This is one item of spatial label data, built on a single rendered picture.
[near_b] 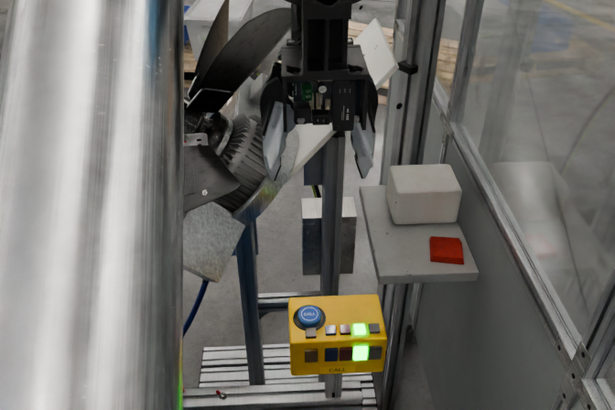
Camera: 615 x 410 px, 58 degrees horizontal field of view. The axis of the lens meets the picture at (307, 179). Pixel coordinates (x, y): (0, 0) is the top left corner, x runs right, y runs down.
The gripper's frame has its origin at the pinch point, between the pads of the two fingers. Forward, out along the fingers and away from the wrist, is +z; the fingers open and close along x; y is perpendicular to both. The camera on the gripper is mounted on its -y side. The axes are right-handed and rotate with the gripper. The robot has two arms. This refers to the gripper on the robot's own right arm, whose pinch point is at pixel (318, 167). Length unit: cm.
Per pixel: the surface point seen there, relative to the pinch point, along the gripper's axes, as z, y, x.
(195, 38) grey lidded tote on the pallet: 116, -330, -63
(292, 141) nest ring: 33, -57, -1
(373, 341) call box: 41.4, -9.4, 10.2
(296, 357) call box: 44.5, -9.4, -2.3
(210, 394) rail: 62, -15, -19
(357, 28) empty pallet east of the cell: 134, -391, 60
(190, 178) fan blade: 25.8, -34.7, -20.4
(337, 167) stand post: 42, -59, 9
